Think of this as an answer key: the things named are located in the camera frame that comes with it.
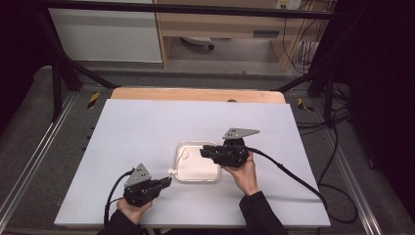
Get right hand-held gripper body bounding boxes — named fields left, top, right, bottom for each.
left=214, top=127, right=260, bottom=168

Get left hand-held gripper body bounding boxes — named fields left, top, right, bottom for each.
left=122, top=163, right=161, bottom=209

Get white rectangular tray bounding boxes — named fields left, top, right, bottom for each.
left=174, top=140, right=222, bottom=183

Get thin wooden stick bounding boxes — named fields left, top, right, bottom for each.
left=175, top=150, right=188, bottom=168

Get person's left hand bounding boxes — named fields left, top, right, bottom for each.
left=115, top=197, right=154, bottom=226

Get person's right hand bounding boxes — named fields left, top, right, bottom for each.
left=220, top=151, right=260, bottom=197

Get wooden table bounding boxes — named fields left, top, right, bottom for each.
left=111, top=86, right=287, bottom=105

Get office chair base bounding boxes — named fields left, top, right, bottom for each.
left=180, top=35, right=215, bottom=51

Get light wooden desk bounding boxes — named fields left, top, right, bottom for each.
left=153, top=0, right=329, bottom=71

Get white cabinet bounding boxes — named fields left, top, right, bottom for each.
left=48, top=0, right=163, bottom=64

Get black curtain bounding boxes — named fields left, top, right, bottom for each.
left=321, top=0, right=415, bottom=214
left=0, top=0, right=55, bottom=133

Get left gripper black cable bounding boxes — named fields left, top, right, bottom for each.
left=103, top=168, right=136, bottom=227

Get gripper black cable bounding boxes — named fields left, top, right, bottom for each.
left=247, top=147, right=329, bottom=210
left=103, top=168, right=136, bottom=227

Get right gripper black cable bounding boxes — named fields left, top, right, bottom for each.
left=247, top=147, right=329, bottom=210

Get black floor cables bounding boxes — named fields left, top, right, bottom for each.
left=295, top=82, right=359, bottom=225

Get aluminium floor rail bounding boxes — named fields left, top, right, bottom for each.
left=0, top=92, right=78, bottom=217
left=321, top=128, right=384, bottom=235

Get hanging black cables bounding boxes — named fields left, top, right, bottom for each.
left=281, top=0, right=337, bottom=75

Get black metal frame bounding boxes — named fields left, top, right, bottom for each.
left=32, top=0, right=338, bottom=122

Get wall power outlet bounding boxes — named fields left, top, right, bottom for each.
left=275, top=0, right=302, bottom=11

